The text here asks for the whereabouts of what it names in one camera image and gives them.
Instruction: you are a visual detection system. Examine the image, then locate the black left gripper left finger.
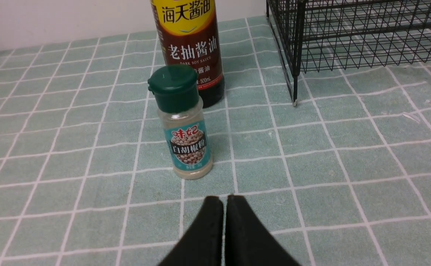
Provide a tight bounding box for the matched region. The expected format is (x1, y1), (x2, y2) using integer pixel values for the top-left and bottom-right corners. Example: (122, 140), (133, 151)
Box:
(159, 196), (224, 266)

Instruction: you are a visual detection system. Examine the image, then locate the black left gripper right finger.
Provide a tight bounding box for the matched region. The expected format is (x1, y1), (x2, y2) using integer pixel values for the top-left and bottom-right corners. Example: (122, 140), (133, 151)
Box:
(225, 195), (300, 266)

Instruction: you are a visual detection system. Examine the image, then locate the white pepper shaker green cap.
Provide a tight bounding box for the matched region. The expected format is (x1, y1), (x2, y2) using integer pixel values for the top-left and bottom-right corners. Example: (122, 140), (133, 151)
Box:
(148, 64), (213, 180)

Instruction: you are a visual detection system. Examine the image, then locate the dark soy sauce bottle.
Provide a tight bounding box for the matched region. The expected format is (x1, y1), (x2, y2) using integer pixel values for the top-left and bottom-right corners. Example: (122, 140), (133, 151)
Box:
(151, 0), (225, 108)

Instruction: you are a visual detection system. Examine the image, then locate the green checkered tablecloth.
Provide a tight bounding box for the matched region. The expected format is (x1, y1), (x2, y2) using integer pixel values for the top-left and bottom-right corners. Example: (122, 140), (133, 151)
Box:
(0, 17), (431, 266)

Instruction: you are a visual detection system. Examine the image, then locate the black wire shelf rack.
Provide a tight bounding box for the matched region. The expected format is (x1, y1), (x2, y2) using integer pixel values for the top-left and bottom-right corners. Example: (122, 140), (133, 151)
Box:
(266, 0), (431, 106)

